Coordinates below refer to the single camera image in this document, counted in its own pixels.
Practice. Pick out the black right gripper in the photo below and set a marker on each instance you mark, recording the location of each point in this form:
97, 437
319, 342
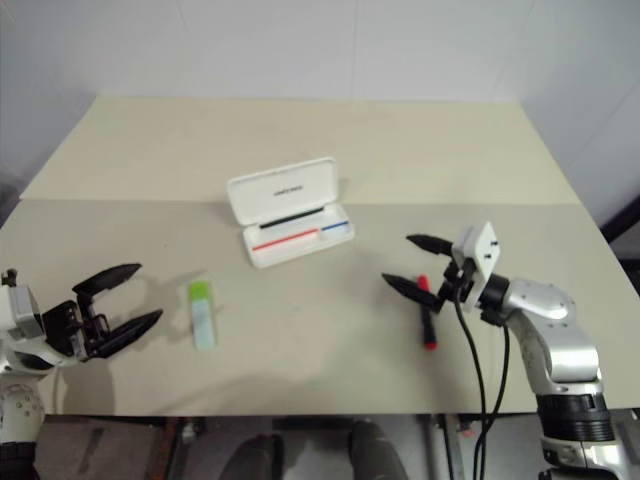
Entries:
452, 287

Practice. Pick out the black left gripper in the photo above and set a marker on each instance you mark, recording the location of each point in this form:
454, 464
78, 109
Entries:
65, 325

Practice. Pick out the black whiteboard marker red caps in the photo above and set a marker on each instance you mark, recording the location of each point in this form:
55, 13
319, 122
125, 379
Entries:
429, 325

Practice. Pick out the white plastic pencil case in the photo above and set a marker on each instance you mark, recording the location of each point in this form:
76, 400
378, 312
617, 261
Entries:
280, 192

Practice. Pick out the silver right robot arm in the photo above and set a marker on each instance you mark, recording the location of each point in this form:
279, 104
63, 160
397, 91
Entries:
550, 305

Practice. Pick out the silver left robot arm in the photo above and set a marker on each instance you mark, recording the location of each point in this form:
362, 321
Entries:
20, 405

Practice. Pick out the thin black pen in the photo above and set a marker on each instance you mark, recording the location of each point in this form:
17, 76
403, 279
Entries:
290, 220

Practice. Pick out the metal table leg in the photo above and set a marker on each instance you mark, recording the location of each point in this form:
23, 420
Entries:
440, 450

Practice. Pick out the black stand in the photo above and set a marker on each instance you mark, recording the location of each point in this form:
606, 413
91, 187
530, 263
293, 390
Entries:
631, 245

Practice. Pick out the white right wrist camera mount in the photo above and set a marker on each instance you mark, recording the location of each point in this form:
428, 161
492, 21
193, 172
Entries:
482, 250

